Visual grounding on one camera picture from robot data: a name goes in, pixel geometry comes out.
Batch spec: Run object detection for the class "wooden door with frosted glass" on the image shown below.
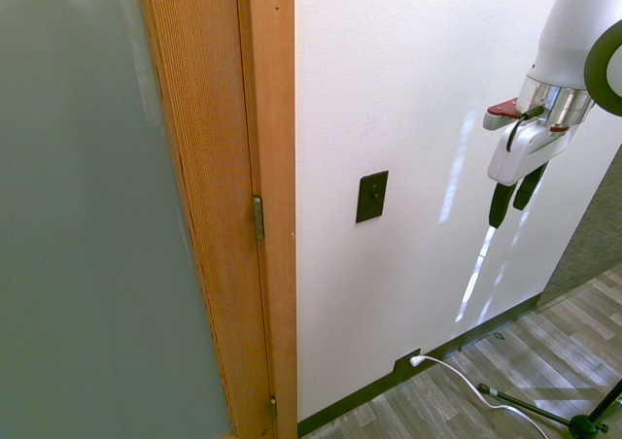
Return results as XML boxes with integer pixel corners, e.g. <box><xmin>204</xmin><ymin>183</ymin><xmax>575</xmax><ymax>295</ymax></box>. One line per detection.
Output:
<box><xmin>0</xmin><ymin>0</ymin><xmax>276</xmax><ymax>439</ymax></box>

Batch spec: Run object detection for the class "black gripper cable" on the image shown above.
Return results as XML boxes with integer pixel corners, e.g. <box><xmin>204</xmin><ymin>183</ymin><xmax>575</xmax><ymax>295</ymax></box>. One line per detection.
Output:
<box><xmin>505</xmin><ymin>104</ymin><xmax>544</xmax><ymax>152</ymax></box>

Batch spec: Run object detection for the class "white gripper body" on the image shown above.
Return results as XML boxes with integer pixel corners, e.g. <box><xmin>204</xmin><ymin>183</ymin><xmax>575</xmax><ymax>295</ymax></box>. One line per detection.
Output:
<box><xmin>487</xmin><ymin>120</ymin><xmax>571</xmax><ymax>186</ymax></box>

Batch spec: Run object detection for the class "white power plug and cable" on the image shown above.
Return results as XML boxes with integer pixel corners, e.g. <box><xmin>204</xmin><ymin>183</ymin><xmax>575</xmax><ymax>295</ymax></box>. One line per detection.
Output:
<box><xmin>409</xmin><ymin>355</ymin><xmax>550</xmax><ymax>439</ymax></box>

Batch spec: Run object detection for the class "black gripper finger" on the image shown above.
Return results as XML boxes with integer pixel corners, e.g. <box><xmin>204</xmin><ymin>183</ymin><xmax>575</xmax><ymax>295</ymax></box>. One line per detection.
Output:
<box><xmin>488</xmin><ymin>181</ymin><xmax>515</xmax><ymax>228</ymax></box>
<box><xmin>512</xmin><ymin>161</ymin><xmax>548</xmax><ymax>211</ymax></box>

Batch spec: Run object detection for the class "red grey wrist camera mount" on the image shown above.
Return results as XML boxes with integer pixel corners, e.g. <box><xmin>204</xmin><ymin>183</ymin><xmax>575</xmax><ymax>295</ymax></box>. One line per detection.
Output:
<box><xmin>482</xmin><ymin>97</ymin><xmax>522</xmax><ymax>131</ymax></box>

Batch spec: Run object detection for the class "dark baseboard strip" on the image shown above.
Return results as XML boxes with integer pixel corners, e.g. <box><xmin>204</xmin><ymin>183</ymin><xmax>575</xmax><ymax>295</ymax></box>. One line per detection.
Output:
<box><xmin>296</xmin><ymin>290</ymin><xmax>546</xmax><ymax>438</ymax></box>

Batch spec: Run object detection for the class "black camera tripod stand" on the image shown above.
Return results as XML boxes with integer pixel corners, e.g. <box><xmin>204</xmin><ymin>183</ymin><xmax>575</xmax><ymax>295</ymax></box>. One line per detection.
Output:
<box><xmin>477</xmin><ymin>377</ymin><xmax>622</xmax><ymax>439</ymax></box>

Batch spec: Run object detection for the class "wooden door frame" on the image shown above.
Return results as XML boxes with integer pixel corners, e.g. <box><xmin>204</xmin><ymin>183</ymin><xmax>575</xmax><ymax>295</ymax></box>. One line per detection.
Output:
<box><xmin>235</xmin><ymin>0</ymin><xmax>298</xmax><ymax>439</ymax></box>

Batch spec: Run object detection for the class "dark wall power outlet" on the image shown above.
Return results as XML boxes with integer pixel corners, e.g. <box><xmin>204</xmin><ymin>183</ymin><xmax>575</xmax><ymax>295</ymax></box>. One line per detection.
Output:
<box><xmin>391</xmin><ymin>346</ymin><xmax>423</xmax><ymax>375</ymax></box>

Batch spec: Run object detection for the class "dark brown light switch plate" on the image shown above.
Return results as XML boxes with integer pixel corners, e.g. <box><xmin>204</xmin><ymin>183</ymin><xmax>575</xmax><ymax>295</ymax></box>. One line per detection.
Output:
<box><xmin>355</xmin><ymin>170</ymin><xmax>390</xmax><ymax>224</ymax></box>

